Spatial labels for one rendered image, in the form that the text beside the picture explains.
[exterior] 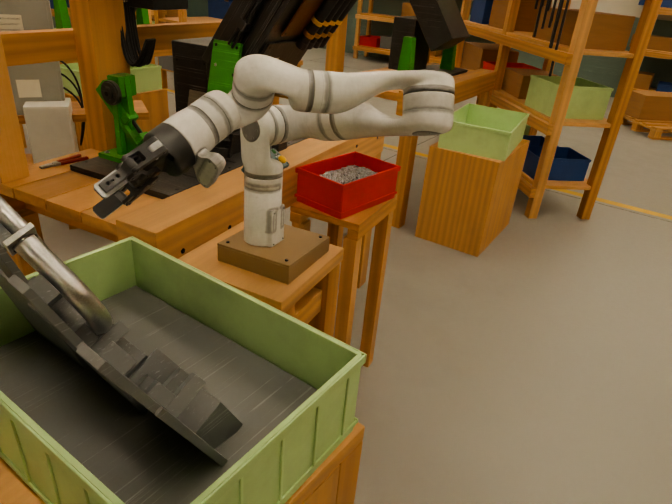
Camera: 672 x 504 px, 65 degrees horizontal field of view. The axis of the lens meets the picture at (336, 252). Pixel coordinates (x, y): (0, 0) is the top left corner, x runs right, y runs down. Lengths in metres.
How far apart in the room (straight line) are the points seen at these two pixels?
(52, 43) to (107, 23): 0.18
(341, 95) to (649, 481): 1.83
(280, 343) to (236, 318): 0.11
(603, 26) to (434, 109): 3.21
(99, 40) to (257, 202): 0.93
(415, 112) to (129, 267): 0.70
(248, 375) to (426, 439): 1.21
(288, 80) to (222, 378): 0.53
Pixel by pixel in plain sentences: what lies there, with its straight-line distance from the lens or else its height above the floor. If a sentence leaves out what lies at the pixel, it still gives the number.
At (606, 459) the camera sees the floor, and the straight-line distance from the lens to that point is 2.31.
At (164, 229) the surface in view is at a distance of 1.40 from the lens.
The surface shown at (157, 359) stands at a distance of 0.88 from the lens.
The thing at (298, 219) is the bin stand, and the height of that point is 0.76.
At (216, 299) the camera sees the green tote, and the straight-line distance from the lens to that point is 1.06.
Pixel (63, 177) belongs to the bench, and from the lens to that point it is 1.85.
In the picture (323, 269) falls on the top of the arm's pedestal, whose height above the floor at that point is 0.84.
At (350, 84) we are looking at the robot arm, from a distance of 0.91.
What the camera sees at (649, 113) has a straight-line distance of 8.03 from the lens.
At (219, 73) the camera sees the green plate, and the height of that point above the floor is 1.17.
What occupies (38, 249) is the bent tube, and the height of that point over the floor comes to 1.17.
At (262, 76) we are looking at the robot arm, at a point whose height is 1.35.
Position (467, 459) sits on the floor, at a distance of 2.08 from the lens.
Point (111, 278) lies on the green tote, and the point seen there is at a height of 0.89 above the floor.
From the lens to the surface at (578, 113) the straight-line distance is 4.18.
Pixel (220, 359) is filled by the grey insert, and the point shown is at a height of 0.85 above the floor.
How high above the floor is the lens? 1.50
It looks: 28 degrees down
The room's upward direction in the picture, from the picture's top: 5 degrees clockwise
